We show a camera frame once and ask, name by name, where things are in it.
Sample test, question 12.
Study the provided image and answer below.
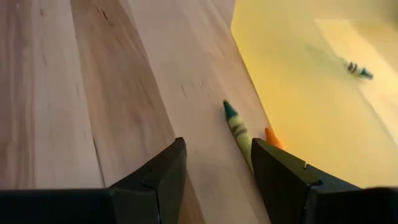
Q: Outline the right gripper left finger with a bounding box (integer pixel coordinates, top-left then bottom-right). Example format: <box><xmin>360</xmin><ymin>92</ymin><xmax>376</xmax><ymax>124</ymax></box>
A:
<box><xmin>108</xmin><ymin>137</ymin><xmax>187</xmax><ymax>224</ymax></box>

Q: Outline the orange crayon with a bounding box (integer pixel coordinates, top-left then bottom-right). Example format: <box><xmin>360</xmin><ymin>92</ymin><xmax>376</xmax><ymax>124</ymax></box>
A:
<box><xmin>264</xmin><ymin>126</ymin><xmax>284</xmax><ymax>150</ymax></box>

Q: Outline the yellow translucent bin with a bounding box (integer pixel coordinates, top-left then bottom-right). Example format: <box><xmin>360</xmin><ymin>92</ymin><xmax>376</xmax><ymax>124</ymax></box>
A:
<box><xmin>230</xmin><ymin>0</ymin><xmax>398</xmax><ymax>190</ymax></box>

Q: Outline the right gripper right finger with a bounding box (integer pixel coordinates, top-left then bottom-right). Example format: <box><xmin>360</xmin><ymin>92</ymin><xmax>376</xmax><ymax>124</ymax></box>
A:
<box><xmin>251</xmin><ymin>138</ymin><xmax>363</xmax><ymax>224</ymax></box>

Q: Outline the green crayon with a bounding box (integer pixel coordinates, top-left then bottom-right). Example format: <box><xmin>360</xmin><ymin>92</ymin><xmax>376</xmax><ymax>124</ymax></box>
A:
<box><xmin>222</xmin><ymin>99</ymin><xmax>255</xmax><ymax>170</ymax></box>
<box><xmin>340</xmin><ymin>57</ymin><xmax>374</xmax><ymax>81</ymax></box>

